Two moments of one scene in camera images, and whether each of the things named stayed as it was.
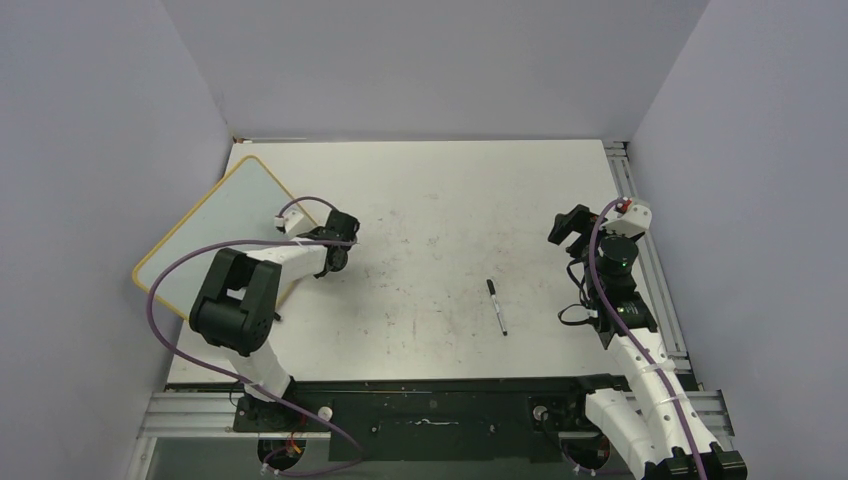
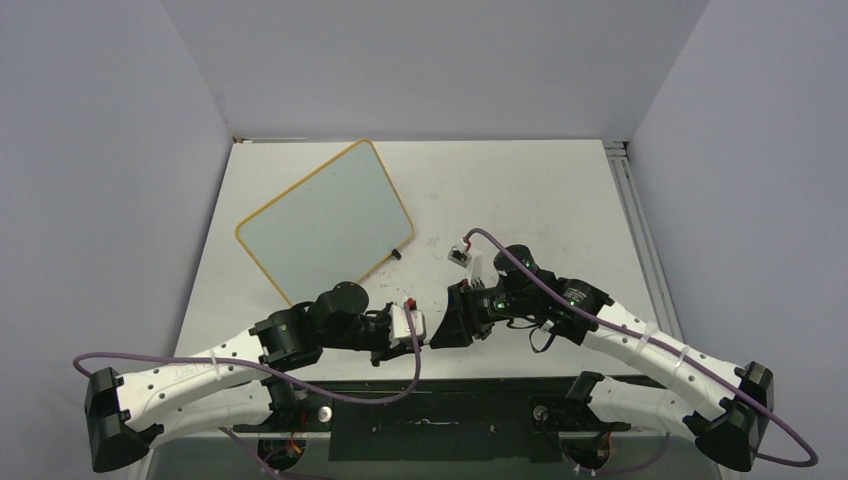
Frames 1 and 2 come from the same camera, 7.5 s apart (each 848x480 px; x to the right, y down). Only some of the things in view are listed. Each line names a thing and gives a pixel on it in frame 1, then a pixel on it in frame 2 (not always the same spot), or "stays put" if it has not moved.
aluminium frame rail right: x=624 y=166 stays put
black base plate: x=476 y=420 stays put
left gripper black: x=314 y=232 -> x=385 y=351
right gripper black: x=580 y=220 -> x=462 y=320
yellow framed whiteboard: x=244 y=204 -> x=335 y=226
